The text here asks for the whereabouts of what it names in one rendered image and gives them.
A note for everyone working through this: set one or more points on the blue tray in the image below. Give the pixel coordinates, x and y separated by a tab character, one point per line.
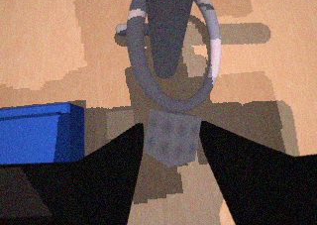
50	133

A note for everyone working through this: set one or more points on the grey metal ring with small tab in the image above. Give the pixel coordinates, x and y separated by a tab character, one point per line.
172	136

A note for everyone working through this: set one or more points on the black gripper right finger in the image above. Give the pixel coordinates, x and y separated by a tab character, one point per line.
260	185

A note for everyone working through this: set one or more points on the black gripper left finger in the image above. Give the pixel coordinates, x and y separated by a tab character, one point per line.
96	190

